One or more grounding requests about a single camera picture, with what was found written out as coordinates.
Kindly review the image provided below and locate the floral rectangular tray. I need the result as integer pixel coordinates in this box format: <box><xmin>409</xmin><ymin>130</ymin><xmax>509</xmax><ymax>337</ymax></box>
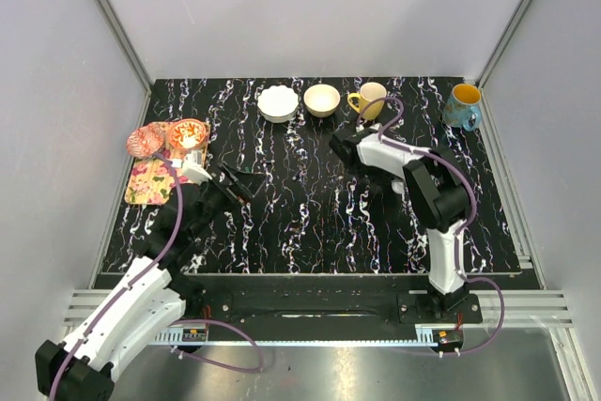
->
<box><xmin>124</xmin><ymin>122</ymin><xmax>210</xmax><ymax>205</ymax></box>

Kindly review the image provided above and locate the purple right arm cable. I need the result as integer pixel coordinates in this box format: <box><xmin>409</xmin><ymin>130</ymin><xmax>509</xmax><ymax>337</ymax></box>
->
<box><xmin>355</xmin><ymin>97</ymin><xmax>506</xmax><ymax>358</ymax></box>

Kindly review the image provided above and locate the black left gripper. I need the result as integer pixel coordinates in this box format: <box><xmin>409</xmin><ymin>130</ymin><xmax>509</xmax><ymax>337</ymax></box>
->
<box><xmin>190</xmin><ymin>162</ymin><xmax>268</xmax><ymax>239</ymax></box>

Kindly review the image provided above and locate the cream round bowl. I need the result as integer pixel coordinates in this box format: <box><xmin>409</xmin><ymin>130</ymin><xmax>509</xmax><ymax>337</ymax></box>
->
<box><xmin>303</xmin><ymin>84</ymin><xmax>340</xmax><ymax>118</ymax></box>

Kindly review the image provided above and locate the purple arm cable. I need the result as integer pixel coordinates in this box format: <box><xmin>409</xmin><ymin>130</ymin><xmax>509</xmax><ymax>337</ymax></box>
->
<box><xmin>355</xmin><ymin>97</ymin><xmax>506</xmax><ymax>358</ymax></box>
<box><xmin>49</xmin><ymin>151</ymin><xmax>265</xmax><ymax>401</ymax></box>

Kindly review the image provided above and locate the white remote control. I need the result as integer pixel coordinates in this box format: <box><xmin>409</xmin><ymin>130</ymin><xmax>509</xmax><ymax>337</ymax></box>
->
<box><xmin>391</xmin><ymin>179</ymin><xmax>405</xmax><ymax>194</ymax></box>

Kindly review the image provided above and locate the aluminium frame post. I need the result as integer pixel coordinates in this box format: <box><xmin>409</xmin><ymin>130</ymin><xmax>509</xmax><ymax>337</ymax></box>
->
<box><xmin>94</xmin><ymin>0</ymin><xmax>153</xmax><ymax>92</ymax></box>
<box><xmin>475</xmin><ymin>0</ymin><xmax>534</xmax><ymax>89</ymax></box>

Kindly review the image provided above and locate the red patterned shallow bowl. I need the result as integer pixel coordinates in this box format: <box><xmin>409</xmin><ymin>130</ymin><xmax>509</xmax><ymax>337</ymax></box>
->
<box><xmin>126</xmin><ymin>124</ymin><xmax>165</xmax><ymax>159</ymax></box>

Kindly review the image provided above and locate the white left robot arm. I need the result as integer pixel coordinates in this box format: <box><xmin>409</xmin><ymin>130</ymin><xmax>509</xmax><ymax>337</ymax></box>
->
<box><xmin>35</xmin><ymin>163</ymin><xmax>265</xmax><ymax>400</ymax></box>

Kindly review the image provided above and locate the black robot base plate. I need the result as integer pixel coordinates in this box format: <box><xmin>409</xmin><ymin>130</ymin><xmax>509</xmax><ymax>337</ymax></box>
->
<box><xmin>177</xmin><ymin>274</ymin><xmax>483</xmax><ymax>329</ymax></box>

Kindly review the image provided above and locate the white scalloped bowl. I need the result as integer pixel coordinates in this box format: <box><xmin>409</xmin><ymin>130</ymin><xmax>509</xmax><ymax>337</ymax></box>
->
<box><xmin>257</xmin><ymin>85</ymin><xmax>299</xmax><ymax>124</ymax></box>

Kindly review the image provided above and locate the blue floral mug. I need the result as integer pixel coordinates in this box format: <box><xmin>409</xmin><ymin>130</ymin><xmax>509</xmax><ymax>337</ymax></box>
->
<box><xmin>442</xmin><ymin>84</ymin><xmax>482</xmax><ymax>131</ymax></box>

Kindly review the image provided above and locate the right aluminium frame post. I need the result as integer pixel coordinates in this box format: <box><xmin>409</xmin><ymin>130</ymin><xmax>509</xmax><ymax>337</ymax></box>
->
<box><xmin>475</xmin><ymin>0</ymin><xmax>534</xmax><ymax>89</ymax></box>

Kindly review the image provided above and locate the yellow mug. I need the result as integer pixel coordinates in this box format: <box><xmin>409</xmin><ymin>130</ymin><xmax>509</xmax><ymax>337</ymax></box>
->
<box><xmin>347</xmin><ymin>82</ymin><xmax>387</xmax><ymax>121</ymax></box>

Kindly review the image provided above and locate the orange floral bowl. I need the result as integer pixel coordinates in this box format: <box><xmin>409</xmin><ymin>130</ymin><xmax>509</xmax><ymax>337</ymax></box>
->
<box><xmin>167</xmin><ymin>118</ymin><xmax>208</xmax><ymax>151</ymax></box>

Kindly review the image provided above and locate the right electronics connector box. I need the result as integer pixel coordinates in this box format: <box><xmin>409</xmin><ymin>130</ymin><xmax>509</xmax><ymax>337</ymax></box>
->
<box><xmin>433</xmin><ymin>329</ymin><xmax>464</xmax><ymax>347</ymax></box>

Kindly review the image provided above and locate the aluminium front rail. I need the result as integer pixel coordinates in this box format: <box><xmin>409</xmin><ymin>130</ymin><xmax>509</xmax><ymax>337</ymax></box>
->
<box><xmin>149</xmin><ymin>321</ymin><xmax>438</xmax><ymax>347</ymax></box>

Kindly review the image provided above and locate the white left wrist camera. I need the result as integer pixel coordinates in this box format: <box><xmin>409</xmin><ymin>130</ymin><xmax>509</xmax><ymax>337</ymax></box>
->
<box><xmin>180</xmin><ymin>150</ymin><xmax>211</xmax><ymax>184</ymax></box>

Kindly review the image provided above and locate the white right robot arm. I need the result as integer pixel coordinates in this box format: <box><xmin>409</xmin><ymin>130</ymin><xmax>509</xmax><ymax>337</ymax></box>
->
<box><xmin>329</xmin><ymin>125</ymin><xmax>476</xmax><ymax>322</ymax></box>

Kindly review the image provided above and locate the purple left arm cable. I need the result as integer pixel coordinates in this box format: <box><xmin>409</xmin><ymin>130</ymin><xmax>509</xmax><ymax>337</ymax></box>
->
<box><xmin>49</xmin><ymin>151</ymin><xmax>265</xmax><ymax>401</ymax></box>

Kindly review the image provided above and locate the left electronics connector box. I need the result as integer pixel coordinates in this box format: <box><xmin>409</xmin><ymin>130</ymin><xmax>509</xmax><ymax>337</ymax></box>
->
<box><xmin>181</xmin><ymin>324</ymin><xmax>208</xmax><ymax>343</ymax></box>

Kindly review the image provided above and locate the electronics connector box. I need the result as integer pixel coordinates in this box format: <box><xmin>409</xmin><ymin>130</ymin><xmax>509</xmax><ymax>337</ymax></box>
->
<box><xmin>433</xmin><ymin>329</ymin><xmax>464</xmax><ymax>347</ymax></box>
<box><xmin>181</xmin><ymin>324</ymin><xmax>208</xmax><ymax>343</ymax></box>

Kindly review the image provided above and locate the left aluminium frame post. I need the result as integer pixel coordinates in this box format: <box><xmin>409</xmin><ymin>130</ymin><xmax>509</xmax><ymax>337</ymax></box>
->
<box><xmin>94</xmin><ymin>0</ymin><xmax>153</xmax><ymax>92</ymax></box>

